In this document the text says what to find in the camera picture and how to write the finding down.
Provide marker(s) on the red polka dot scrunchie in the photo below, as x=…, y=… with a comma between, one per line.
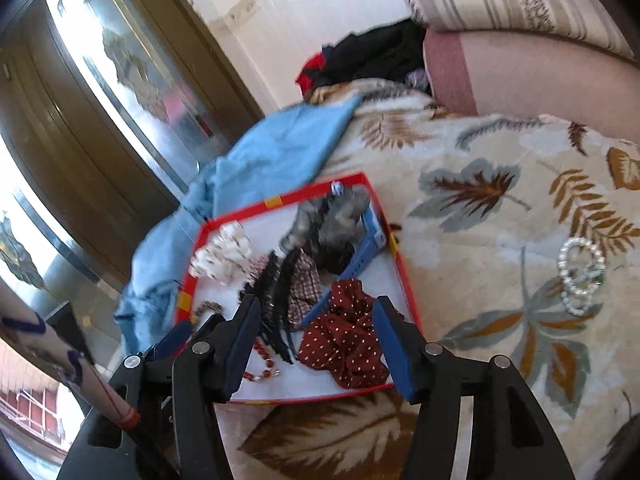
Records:
x=345, y=340

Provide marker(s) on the pink bolster cushion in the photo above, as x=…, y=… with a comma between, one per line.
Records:
x=525, y=80

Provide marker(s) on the blue cloth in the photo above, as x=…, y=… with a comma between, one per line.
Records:
x=270, y=155

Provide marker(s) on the red cardboard box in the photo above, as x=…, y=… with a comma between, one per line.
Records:
x=260, y=230

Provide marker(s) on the striped floral cushion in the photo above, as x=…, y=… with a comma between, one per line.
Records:
x=500, y=0

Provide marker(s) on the leopard print hair band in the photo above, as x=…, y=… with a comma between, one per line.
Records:
x=207, y=307

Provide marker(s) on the black clothes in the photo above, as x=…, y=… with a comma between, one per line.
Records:
x=375, y=55

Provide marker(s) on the leaf printed blanket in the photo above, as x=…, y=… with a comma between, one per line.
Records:
x=475, y=160

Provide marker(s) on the purple cloth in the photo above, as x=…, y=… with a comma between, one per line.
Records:
x=417, y=82

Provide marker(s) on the wooden glass door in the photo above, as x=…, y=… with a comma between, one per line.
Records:
x=75, y=125

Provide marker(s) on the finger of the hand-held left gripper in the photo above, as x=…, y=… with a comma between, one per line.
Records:
x=170, y=341

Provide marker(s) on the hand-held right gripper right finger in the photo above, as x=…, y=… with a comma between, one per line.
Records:
x=395, y=355

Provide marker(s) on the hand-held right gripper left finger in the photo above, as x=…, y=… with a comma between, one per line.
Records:
x=244, y=342

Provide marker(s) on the small blue white bead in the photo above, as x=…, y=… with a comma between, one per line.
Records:
x=337, y=188

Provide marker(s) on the black hair clip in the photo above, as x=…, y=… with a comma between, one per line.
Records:
x=280, y=310

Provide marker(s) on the red cloth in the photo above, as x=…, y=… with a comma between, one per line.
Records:
x=307, y=77

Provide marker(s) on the white dotted scrunchie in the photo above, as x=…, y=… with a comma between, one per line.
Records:
x=225, y=255

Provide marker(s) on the red plaid scrunchie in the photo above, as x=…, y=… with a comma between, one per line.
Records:
x=306, y=285

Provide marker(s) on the grey scrunchie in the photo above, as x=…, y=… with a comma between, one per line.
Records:
x=335, y=225

